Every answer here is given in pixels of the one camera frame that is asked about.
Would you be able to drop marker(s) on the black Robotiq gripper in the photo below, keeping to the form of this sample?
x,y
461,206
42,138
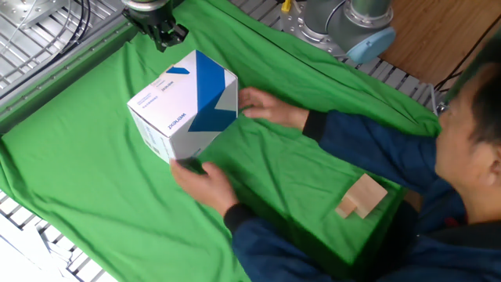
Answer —
x,y
150,15

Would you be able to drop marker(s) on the white blue cardboard box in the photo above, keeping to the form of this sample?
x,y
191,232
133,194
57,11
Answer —
x,y
176,105

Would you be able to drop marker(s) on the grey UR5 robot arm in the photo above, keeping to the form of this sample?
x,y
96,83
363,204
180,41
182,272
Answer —
x,y
352,23

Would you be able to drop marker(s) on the right forearm blue sleeve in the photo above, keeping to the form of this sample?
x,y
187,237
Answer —
x,y
372,149

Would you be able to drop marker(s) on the left forearm blue sleeve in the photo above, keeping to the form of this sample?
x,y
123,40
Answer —
x,y
274,250

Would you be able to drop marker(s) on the person's right hand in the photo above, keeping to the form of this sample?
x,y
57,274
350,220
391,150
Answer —
x,y
270,107

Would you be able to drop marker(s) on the person's left hand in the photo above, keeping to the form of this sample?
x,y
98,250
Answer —
x,y
205,186

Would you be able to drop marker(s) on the perforated metal plate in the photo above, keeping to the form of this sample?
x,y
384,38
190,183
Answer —
x,y
23,9

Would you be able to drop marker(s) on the yellow plastic clip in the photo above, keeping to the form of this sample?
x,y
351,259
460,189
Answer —
x,y
286,5

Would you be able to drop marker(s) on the green cloth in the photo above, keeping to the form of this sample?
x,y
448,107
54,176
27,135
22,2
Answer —
x,y
98,176

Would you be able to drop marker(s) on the stepped wooden block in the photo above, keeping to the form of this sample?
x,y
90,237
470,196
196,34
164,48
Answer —
x,y
362,196

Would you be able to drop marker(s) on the white paper stack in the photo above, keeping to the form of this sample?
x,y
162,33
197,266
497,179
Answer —
x,y
15,262

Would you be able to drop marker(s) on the person's head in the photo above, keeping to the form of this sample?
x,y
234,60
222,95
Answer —
x,y
469,149

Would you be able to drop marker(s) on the person's torso blue jacket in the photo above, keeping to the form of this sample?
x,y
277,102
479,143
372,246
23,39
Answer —
x,y
450,254

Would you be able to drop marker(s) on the aluminium frame rail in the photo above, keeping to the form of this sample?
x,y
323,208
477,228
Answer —
x,y
58,76

